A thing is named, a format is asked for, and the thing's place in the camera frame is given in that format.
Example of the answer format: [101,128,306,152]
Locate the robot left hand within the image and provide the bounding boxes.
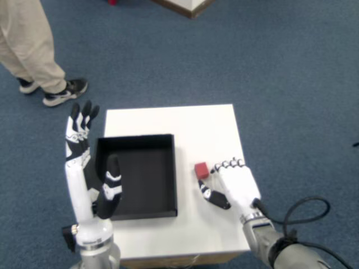
[64,100,123,250]

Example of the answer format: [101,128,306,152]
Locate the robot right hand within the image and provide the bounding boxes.
[197,158,267,224]

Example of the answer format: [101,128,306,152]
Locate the red cube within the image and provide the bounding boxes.
[194,161,210,180]

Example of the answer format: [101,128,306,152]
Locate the black open box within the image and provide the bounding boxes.
[94,133,179,222]

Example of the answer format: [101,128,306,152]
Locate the black left wrist connector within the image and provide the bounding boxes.
[61,225,78,253]

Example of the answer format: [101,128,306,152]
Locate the white square table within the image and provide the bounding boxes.
[103,104,260,265]

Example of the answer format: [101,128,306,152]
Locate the black white sneaker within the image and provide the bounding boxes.
[17,77,39,94]
[43,78,89,108]

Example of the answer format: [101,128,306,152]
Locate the beige trousers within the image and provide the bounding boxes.
[0,0,67,94]

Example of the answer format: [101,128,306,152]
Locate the white wood-edged furniture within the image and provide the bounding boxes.
[151,0,216,19]

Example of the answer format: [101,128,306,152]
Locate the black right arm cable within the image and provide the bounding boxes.
[252,196,353,269]

